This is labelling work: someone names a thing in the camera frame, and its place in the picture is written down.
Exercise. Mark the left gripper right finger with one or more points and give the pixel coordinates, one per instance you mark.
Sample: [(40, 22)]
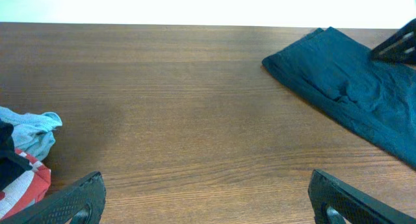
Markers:
[(335, 201)]

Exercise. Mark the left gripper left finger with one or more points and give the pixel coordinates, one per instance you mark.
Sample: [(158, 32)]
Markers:
[(81, 202)]

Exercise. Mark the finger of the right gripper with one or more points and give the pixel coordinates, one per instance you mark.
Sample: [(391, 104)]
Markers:
[(399, 48)]

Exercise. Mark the navy blue shorts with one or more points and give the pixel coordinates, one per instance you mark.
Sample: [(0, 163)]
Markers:
[(333, 72)]

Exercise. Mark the black folded garment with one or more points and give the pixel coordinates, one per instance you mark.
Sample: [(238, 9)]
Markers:
[(12, 165)]

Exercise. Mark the light blue grey folded garment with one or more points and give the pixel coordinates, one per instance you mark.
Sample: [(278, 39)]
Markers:
[(33, 133)]

